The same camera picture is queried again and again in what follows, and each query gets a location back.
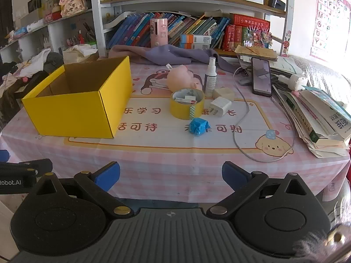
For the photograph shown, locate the pink squishy toy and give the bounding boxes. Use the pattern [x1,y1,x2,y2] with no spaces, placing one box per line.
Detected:
[167,64,203,92]

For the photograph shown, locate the pink cat figurine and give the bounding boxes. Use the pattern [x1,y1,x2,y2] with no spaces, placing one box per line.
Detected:
[59,0,88,17]

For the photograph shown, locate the brown paper envelope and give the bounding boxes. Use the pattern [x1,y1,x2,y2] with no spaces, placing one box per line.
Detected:
[234,44,278,61]

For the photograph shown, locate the row of blue books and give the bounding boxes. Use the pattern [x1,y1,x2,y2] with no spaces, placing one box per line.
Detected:
[106,11,231,48]

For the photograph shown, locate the red capped jar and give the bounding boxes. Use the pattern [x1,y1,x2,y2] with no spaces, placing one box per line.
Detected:
[51,4,62,21]

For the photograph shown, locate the white bookshelf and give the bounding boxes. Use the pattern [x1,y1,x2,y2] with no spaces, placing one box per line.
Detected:
[89,0,295,58]

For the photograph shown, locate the lavender cloth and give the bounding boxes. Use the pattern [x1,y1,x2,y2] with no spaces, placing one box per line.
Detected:
[137,45,242,73]

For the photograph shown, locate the white cable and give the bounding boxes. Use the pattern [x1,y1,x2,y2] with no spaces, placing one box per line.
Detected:
[233,66,295,163]

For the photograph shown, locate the pile of books and papers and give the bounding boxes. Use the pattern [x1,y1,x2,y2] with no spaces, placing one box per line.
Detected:
[270,57,351,159]

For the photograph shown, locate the pile of clothes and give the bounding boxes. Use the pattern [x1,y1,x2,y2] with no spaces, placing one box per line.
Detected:
[0,48,65,116]

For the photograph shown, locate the grey fleece blanket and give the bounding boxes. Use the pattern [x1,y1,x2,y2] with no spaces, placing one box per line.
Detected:
[288,55,351,107]

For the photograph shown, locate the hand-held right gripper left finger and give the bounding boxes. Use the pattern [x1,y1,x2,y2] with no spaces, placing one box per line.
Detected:
[27,161,135,220]

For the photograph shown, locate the yellow cardboard box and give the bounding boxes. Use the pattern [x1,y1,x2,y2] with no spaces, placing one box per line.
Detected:
[21,55,133,139]

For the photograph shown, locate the red books set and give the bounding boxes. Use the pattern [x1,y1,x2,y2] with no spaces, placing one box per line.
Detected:
[222,14,270,51]

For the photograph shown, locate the small white printed box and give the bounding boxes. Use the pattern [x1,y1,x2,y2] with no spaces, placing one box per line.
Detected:
[175,95,196,105]

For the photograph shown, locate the blue tape wad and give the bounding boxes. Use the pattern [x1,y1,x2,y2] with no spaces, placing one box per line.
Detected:
[189,118,211,137]

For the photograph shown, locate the white charger plug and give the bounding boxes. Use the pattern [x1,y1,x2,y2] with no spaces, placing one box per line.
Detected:
[209,96,232,117]

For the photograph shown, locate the yellow tape roll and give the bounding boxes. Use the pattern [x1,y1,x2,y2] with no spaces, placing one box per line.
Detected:
[169,88,206,120]

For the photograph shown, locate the pink cylindrical container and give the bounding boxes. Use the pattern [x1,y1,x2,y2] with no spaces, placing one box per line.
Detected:
[149,18,168,48]

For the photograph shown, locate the cream tissue box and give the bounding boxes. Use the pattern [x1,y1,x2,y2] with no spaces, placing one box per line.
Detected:
[63,44,98,63]

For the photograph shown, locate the mauve cloth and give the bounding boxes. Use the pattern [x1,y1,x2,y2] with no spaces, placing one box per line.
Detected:
[108,44,154,66]

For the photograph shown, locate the orange blue white carton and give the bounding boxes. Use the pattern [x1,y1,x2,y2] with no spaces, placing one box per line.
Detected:
[179,43,210,50]
[181,34,212,44]

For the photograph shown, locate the white rabbit pen holder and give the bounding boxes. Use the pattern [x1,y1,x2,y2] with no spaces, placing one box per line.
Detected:
[42,34,54,51]

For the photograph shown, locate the white foam blocks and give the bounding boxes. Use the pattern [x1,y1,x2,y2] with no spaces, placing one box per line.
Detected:
[213,87,236,102]

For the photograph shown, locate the wall poster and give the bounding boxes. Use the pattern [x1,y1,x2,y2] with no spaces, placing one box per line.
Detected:
[310,0,351,62]

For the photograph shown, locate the white low shelf unit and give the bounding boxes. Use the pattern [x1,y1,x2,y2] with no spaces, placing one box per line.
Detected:
[0,8,95,63]

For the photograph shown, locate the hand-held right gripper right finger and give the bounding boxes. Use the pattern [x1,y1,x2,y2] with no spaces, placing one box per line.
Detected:
[206,161,312,220]

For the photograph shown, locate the dark smartphone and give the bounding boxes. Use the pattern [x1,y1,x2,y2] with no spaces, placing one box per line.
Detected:
[251,57,272,97]

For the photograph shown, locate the small spray bottle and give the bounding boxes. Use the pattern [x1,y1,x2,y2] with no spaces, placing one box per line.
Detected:
[203,57,218,98]

